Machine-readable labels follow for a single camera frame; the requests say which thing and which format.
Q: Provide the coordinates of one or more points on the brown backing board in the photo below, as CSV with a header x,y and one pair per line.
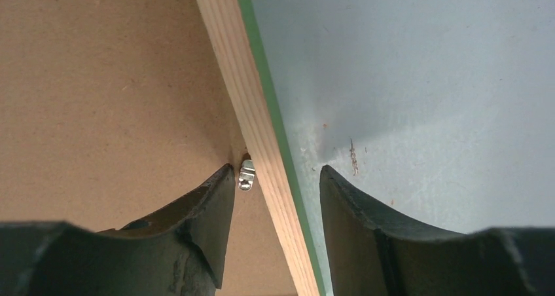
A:
x,y
112,109

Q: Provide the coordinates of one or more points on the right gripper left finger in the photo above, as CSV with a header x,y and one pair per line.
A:
x,y
180,249

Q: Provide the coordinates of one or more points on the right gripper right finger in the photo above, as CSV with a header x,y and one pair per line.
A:
x,y
375,250

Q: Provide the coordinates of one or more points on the wooden picture frame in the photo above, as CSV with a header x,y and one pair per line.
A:
x,y
235,37

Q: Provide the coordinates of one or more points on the metal turn clip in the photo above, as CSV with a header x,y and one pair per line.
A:
x,y
246,175

